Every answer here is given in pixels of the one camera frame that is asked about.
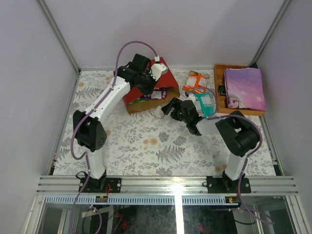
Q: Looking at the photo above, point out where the red brown paper bag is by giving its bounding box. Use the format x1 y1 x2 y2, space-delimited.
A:
122 69 180 114

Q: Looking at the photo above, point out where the teal snack packet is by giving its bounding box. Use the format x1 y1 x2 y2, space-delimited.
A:
194 93 215 117

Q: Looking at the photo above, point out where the orange snack packet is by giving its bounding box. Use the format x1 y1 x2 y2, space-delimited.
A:
183 71 210 94

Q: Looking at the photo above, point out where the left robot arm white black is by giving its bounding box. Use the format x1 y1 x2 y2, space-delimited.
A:
72 54 168 193

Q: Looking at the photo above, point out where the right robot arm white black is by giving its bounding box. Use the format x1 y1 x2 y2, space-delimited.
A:
161 98 263 193

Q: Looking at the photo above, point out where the purple snack packet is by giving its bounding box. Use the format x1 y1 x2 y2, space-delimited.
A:
140 88 167 100

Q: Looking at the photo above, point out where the red green snack packet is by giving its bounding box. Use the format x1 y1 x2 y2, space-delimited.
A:
131 98 148 104

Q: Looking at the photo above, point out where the black object in tray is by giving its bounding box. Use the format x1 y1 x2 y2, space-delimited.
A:
218 84 227 96

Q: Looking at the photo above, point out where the orange wooden tray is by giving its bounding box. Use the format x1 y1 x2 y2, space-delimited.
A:
214 64 266 116

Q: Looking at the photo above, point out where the purple princess cloth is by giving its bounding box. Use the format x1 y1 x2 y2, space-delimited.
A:
224 68 266 111

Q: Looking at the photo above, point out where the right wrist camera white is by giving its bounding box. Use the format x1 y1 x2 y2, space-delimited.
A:
186 93 196 103

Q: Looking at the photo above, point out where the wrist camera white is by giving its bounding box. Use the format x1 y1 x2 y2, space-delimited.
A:
186 93 196 103
148 56 168 81

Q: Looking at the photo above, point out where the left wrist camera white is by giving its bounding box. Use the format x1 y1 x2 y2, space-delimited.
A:
148 56 168 81

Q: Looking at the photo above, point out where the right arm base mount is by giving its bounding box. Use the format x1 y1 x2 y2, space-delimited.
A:
202 174 251 194

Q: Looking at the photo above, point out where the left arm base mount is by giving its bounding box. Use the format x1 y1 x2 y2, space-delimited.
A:
75 171 122 194

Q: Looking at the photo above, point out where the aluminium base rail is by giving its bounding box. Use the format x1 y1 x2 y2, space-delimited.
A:
37 175 298 205

